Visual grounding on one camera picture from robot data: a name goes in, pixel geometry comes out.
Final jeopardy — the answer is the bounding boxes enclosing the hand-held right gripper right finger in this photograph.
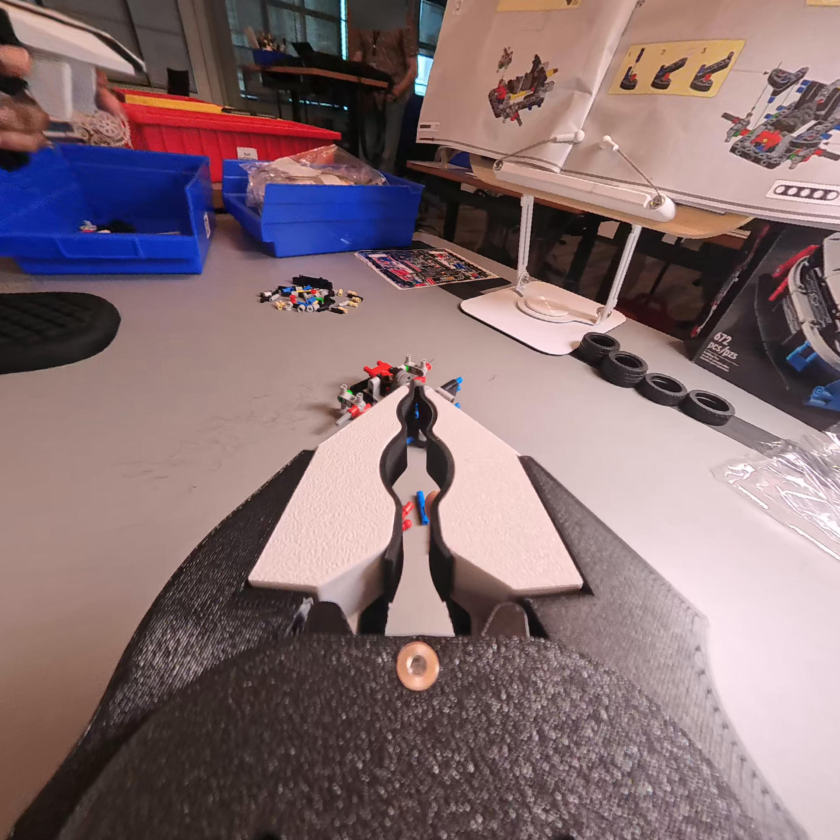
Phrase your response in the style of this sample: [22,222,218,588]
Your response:
[415,386,585,634]

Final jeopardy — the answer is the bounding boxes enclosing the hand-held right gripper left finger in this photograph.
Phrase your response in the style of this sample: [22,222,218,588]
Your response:
[248,385,422,636]

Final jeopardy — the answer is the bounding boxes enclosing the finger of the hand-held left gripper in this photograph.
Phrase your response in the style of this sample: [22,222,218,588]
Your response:
[0,0,148,76]

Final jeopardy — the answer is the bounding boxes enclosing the blue plastic parts bin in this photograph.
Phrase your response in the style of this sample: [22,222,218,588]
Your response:
[0,143,215,275]
[222,157,426,259]

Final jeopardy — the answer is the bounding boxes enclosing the lego car chassis assembly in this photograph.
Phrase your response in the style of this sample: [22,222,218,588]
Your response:
[336,354,467,448]

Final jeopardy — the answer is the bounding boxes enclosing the scattered lego parts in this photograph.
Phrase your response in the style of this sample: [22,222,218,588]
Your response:
[77,218,181,237]

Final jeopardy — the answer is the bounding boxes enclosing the black rubber lego tire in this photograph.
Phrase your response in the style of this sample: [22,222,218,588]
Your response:
[680,389,736,427]
[579,331,622,366]
[638,371,690,408]
[600,350,649,388]

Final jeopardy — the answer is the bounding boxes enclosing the pile of small lego pieces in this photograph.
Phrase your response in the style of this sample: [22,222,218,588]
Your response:
[258,274,366,318]

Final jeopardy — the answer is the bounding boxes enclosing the clear bags of lego parts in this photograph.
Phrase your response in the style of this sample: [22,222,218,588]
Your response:
[241,144,388,193]

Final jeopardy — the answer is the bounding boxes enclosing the black lego set box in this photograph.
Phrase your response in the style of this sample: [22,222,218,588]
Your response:
[682,220,840,434]

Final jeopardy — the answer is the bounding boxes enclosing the lego instruction booklet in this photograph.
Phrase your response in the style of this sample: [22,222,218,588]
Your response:
[415,0,840,227]

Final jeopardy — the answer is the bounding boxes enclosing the person's left hand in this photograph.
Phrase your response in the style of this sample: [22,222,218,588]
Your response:
[0,45,132,168]

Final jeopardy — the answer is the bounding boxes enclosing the yellow plastic bin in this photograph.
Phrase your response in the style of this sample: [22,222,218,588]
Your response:
[123,92,224,110]

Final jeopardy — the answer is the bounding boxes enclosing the red plastic bin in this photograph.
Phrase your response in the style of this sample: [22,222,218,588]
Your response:
[115,88,342,177]

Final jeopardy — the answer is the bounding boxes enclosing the white book stand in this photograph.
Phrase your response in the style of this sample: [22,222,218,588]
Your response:
[459,128,756,357]

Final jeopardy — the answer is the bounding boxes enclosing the dark wooden table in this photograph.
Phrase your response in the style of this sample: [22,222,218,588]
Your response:
[243,60,392,135]

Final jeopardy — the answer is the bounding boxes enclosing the colourful sticker sheet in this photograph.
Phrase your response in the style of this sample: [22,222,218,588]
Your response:
[354,248,497,290]

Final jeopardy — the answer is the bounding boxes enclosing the clear plastic bag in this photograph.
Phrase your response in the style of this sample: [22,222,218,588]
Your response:
[712,430,840,560]

